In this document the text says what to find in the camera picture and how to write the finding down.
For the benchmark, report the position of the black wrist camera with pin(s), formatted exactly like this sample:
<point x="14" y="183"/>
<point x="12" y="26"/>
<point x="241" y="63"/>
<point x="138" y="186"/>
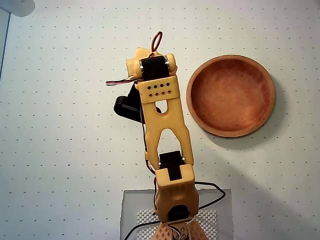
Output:
<point x="125" y="107"/>

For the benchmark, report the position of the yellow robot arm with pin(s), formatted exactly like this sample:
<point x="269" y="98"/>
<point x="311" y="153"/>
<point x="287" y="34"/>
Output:
<point x="165" y="120"/>

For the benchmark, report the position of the grey metal base plate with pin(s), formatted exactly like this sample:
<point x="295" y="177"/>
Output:
<point x="220" y="225"/>

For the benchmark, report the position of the white cylinder object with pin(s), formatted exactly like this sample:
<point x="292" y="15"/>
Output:
<point x="17" y="7"/>

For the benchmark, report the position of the white dotted table mat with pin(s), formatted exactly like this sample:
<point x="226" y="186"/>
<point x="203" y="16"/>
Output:
<point x="62" y="150"/>

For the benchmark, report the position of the white mesh anti-slip mat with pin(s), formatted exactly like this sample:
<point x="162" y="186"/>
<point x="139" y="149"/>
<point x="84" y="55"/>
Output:
<point x="208" y="220"/>

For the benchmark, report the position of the round brown wooden bowl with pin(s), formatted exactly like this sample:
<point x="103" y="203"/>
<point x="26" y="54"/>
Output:
<point x="230" y="97"/>

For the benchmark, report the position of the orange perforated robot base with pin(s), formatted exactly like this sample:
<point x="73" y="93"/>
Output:
<point x="165" y="232"/>

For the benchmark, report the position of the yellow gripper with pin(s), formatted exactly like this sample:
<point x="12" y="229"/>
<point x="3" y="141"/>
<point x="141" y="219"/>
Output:
<point x="124" y="107"/>

